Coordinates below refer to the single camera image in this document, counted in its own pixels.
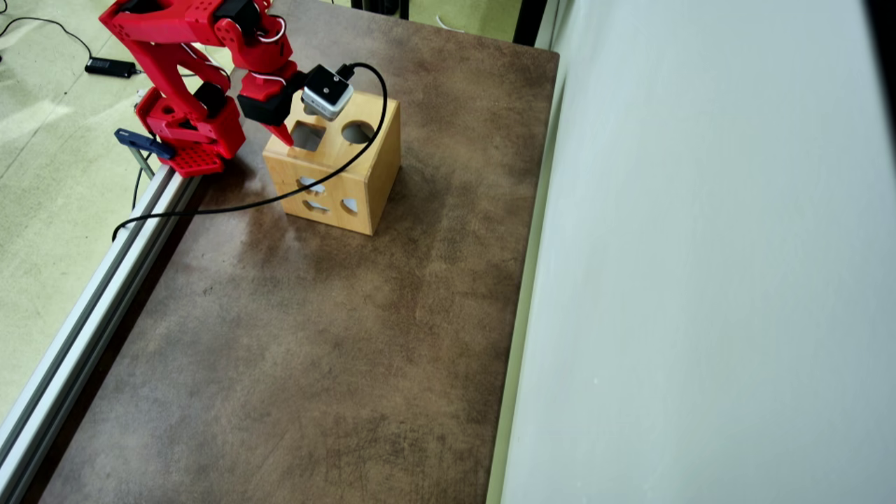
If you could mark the red gripper black motor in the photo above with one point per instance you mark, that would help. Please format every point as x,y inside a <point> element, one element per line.
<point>267,110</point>

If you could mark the red robot arm with base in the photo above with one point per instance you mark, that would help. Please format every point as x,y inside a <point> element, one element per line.
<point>161,42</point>

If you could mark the wooden shape sorter box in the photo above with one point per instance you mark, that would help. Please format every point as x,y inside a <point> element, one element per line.
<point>350,182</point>

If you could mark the blue clamp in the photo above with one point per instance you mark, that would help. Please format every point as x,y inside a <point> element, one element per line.
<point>143,142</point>

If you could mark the black power adapter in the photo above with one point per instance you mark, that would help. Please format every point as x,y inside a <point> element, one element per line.
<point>110,67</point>

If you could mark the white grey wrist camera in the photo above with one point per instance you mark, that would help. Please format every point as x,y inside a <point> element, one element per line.
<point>327,92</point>

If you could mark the aluminium profile rail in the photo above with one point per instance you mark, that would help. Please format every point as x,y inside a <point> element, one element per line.
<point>91,308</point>

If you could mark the dark vertical post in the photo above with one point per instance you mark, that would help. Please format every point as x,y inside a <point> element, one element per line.
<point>530,21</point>

